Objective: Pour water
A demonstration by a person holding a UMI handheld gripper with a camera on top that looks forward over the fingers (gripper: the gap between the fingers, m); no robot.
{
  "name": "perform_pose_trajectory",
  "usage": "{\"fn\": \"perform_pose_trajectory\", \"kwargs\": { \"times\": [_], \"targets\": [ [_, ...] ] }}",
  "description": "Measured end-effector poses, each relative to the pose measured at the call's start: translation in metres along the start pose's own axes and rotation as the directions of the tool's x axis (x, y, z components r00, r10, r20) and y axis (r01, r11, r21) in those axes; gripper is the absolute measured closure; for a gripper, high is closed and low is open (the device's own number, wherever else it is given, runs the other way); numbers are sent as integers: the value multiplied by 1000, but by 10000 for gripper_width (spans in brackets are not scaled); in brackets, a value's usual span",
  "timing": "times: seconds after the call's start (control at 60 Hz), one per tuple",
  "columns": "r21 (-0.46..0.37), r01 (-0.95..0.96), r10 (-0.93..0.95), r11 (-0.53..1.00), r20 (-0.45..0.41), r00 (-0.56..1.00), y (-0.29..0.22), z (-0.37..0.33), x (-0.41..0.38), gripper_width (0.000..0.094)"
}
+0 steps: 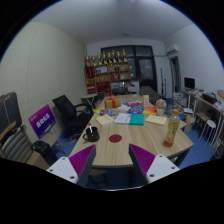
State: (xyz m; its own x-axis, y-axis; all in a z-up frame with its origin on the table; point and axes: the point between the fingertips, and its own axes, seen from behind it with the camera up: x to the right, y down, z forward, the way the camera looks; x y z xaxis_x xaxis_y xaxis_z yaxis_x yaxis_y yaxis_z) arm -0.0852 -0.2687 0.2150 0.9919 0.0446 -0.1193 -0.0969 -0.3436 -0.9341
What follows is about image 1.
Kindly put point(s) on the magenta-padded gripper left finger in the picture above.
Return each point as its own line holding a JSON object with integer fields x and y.
{"x": 68, "y": 168}

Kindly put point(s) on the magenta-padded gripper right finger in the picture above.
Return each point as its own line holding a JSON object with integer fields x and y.
{"x": 156, "y": 166}

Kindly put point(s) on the orange drink bottle yellow label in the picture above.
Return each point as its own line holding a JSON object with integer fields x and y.
{"x": 171, "y": 130}

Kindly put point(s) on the black bag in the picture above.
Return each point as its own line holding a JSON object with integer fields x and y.
{"x": 43, "y": 151}

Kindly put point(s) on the black mug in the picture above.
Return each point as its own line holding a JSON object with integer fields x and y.
{"x": 91, "y": 136}

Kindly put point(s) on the pale yellow envelope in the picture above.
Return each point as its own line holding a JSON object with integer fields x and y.
{"x": 155, "y": 120}

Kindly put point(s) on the red-tipped stick in mug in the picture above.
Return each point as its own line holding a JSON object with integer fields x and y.
{"x": 89, "y": 126}

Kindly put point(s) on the flat round red coaster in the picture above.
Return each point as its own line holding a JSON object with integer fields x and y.
{"x": 115, "y": 138}

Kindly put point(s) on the black office chair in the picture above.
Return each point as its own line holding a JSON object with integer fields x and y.
{"x": 71, "y": 118}

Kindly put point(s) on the purple sign board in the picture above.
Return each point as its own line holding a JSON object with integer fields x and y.
{"x": 41, "y": 120}

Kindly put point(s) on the orange book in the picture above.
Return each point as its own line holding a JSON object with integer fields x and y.
{"x": 150, "y": 110}

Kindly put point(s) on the white booklet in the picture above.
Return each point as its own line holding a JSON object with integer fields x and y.
{"x": 123, "y": 118}

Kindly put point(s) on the paper cup with pink top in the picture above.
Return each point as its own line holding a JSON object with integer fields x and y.
{"x": 161, "y": 107}

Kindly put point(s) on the pale yellow notepad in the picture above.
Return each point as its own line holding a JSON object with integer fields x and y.
{"x": 104, "y": 120}

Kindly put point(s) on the blue printed book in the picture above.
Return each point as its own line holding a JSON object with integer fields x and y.
{"x": 135, "y": 110}

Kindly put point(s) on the striped cushioned chair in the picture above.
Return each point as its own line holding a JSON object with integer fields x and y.
{"x": 13, "y": 143}

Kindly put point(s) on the yellow book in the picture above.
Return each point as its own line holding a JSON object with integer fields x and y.
{"x": 98, "y": 110}

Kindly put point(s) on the brown standing card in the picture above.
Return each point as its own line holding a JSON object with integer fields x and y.
{"x": 145, "y": 100}

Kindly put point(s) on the pink packet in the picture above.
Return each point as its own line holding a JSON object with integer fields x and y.
{"x": 134, "y": 103}

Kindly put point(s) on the wooden low stool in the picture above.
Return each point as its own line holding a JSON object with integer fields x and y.
{"x": 201, "y": 116}

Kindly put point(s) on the white round stool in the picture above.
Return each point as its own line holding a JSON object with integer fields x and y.
{"x": 210, "y": 124}

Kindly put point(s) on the pile of books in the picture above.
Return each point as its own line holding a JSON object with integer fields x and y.
{"x": 179, "y": 100}

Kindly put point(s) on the blue patterned book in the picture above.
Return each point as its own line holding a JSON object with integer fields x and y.
{"x": 110, "y": 112}

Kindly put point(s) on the small white round table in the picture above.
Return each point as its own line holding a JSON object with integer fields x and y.
{"x": 89, "y": 97}

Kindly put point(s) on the yellow gift box red ribbon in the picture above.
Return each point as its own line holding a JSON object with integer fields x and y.
{"x": 112, "y": 102}

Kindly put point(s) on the black tripod stand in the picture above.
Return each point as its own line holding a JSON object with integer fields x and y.
{"x": 162, "y": 81}
{"x": 165, "y": 86}

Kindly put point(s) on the long wooden side desk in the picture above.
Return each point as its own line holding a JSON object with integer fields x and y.
{"x": 208, "y": 103}

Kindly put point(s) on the black computer monitor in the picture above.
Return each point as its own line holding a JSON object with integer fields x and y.
{"x": 189, "y": 83}

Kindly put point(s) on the wooden shelf unit with trophies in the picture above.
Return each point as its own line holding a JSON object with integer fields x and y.
{"x": 106, "y": 78}

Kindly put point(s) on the black framed glass door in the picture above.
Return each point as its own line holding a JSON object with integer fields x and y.
{"x": 145, "y": 66}

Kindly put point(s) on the white wall air conditioner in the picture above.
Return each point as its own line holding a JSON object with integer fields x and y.
{"x": 172, "y": 49}

